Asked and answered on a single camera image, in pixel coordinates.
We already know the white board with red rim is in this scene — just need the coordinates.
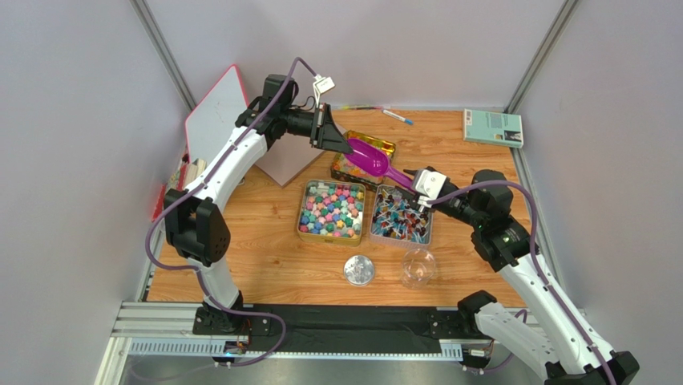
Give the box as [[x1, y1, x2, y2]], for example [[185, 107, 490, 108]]
[[185, 64, 249, 163]]

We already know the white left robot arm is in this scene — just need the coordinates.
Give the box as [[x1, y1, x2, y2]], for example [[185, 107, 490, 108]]
[[164, 75, 352, 318]]

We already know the silver jar lid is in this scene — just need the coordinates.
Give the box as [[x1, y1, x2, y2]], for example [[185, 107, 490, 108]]
[[343, 255, 375, 286]]

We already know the pink tin of lollipops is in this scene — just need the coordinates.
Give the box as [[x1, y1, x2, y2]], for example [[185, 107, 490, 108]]
[[369, 184, 433, 249]]

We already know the teal book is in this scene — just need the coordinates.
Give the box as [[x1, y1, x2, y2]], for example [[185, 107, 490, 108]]
[[463, 109, 524, 148]]

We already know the clear plastic jar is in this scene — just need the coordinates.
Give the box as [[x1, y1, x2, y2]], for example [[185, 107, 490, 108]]
[[400, 248, 437, 290]]

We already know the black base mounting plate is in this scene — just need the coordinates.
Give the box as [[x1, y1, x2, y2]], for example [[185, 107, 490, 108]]
[[192, 304, 486, 354]]

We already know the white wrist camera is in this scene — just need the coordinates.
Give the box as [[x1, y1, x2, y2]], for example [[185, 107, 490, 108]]
[[412, 168, 447, 201], [313, 75, 335, 95]]

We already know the stack of books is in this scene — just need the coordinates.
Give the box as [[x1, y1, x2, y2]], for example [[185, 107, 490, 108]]
[[152, 153, 208, 221]]

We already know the white blue marker pen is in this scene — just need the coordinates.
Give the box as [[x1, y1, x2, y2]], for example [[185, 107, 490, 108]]
[[382, 109, 414, 125]]

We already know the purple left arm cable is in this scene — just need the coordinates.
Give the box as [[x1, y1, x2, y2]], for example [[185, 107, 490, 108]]
[[144, 56, 321, 368]]

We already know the brown cardboard sheet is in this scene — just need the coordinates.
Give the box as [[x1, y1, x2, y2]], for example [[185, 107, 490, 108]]
[[256, 110, 322, 187]]

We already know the gold tin of star candies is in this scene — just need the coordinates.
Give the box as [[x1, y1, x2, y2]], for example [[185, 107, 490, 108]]
[[296, 180, 366, 247]]

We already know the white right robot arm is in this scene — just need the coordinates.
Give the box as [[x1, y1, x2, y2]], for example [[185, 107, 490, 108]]
[[401, 167, 641, 384]]

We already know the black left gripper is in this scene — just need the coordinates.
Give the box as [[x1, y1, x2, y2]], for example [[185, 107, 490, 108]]
[[282, 103, 354, 156]]

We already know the purple plastic scoop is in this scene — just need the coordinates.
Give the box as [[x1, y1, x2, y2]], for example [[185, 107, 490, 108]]
[[346, 138, 413, 190]]

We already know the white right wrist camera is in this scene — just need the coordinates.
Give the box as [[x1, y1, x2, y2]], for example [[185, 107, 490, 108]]
[[412, 168, 447, 201]]

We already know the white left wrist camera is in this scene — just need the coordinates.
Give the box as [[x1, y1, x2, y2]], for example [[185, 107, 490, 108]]
[[313, 75, 335, 95]]

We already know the gold tin of gummy candies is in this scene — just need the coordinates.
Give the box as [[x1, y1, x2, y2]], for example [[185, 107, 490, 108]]
[[330, 130, 397, 192]]

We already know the yellow pink pen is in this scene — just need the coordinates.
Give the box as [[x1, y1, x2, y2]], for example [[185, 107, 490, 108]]
[[338, 104, 390, 111]]

